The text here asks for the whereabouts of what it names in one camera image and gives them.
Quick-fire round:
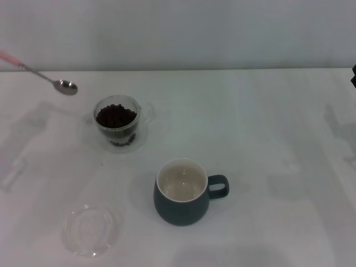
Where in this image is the dark grey ceramic mug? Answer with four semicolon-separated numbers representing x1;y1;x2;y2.
153;157;231;227

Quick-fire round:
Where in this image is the pink-handled metal spoon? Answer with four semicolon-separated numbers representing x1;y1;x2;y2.
0;49;79;96

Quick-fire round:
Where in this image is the pile of coffee beans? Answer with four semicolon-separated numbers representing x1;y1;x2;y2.
96;103;138;129

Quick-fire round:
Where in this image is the double-walled glass cup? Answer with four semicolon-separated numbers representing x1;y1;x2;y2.
92;95;157;140

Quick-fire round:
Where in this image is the clear glass saucer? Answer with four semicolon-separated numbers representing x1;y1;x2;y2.
81;110;150;154

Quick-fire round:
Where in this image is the small clear glass dish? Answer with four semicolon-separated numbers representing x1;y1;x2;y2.
62;204;125;250

